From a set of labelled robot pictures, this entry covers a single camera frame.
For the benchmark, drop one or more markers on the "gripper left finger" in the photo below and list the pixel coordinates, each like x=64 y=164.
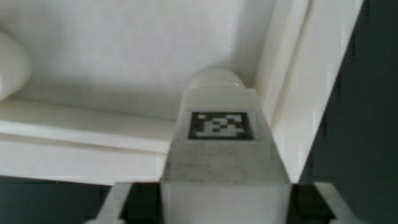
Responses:
x=132 y=206

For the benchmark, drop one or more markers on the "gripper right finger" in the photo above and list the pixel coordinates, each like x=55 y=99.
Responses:
x=318 y=206

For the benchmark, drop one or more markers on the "white table leg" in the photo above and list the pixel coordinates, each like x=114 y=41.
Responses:
x=224 y=181

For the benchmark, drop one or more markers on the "white square table top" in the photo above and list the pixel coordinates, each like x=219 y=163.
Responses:
x=100 y=59

